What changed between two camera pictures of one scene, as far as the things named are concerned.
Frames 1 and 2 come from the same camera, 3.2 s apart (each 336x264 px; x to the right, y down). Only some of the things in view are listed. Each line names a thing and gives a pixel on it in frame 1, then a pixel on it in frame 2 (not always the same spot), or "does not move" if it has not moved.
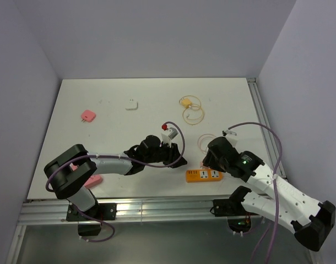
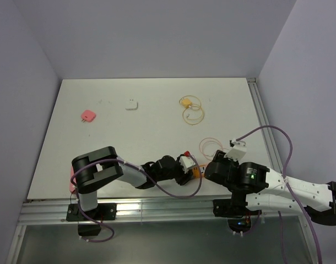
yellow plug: (187, 103) does not move
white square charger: (131, 104) does not move
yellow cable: (193, 113) does not move
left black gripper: (174, 152) -> (184, 176)
